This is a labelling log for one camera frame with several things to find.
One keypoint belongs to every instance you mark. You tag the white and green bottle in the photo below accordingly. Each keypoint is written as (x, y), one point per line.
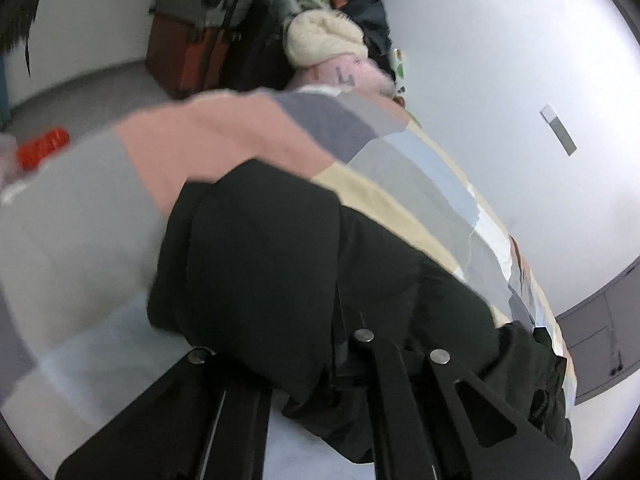
(400, 62)

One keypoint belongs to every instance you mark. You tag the cream fleece garment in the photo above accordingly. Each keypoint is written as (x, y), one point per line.
(325, 37)

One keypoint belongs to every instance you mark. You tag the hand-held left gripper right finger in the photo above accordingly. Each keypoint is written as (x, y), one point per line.
(387, 377)

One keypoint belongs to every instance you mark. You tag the black clothing pile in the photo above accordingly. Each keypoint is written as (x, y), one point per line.
(372, 20)

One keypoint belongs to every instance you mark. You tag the red plastic object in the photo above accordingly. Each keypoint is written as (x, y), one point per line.
(42, 147)

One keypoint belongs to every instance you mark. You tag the black puffer jacket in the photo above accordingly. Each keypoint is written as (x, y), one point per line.
(270, 260)

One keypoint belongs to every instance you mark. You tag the dark houndstooth fringed coat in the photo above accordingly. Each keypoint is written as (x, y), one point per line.
(20, 0)

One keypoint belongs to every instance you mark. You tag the grey door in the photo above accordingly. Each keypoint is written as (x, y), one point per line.
(595, 340)

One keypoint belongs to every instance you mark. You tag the blue garment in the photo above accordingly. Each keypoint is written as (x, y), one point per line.
(4, 90)

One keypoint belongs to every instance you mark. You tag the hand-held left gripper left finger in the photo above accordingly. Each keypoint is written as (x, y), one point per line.
(210, 390)

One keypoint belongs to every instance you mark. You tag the checkered bed quilt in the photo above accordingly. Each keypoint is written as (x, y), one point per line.
(80, 220)

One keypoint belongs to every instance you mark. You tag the grey wall switch panel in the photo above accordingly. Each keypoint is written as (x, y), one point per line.
(559, 131)

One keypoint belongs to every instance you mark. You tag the red suitcase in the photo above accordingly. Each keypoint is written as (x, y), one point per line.
(180, 55)

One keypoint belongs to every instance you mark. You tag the black suitcase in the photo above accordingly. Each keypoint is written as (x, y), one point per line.
(260, 50)

